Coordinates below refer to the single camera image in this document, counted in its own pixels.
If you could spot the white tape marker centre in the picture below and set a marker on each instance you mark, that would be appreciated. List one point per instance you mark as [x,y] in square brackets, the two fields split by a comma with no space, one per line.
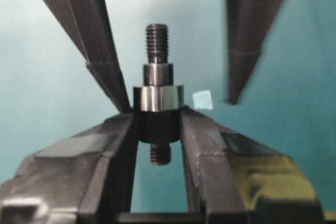
[202,100]

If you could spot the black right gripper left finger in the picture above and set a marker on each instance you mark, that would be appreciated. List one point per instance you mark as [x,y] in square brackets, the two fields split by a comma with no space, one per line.
[85,178]

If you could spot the black threaded metal shaft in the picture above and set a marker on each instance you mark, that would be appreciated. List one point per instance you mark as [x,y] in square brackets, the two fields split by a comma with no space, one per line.
[158,129]

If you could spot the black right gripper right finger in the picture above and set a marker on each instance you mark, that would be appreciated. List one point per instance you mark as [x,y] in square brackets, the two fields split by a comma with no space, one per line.
[231,178]

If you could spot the teal table mat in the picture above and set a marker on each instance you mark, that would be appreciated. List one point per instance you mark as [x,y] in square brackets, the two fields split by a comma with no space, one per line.
[48,94]

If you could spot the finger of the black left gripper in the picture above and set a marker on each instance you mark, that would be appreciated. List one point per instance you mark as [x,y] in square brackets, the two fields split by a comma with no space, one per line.
[87,24]
[248,22]

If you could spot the silver metal washer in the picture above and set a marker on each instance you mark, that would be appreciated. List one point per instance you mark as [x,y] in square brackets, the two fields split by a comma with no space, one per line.
[158,98]

